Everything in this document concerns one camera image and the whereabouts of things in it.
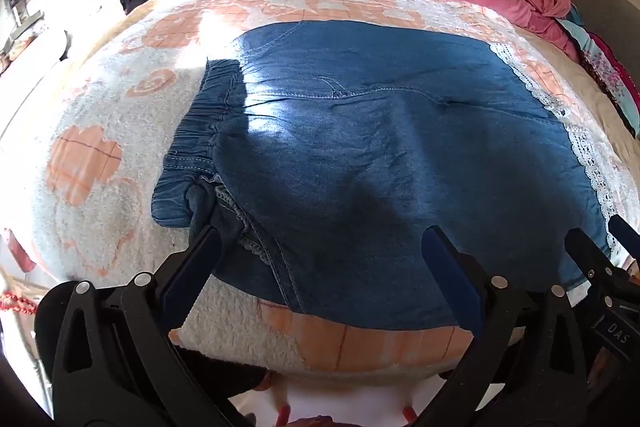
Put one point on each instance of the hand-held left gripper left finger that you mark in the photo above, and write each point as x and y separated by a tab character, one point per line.
196	267

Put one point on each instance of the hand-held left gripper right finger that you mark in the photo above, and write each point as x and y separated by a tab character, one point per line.
450	277

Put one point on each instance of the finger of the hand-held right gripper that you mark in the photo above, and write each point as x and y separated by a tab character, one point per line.
587	252
627	234

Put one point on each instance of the blue denim pants lace hem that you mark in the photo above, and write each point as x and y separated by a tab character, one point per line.
375	147

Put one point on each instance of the person's dark clothing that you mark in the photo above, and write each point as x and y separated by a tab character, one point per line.
225	377

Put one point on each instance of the floral patterned cloth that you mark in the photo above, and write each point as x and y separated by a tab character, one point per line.
610	72

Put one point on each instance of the white peach fleece blanket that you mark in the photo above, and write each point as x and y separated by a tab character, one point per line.
100	117

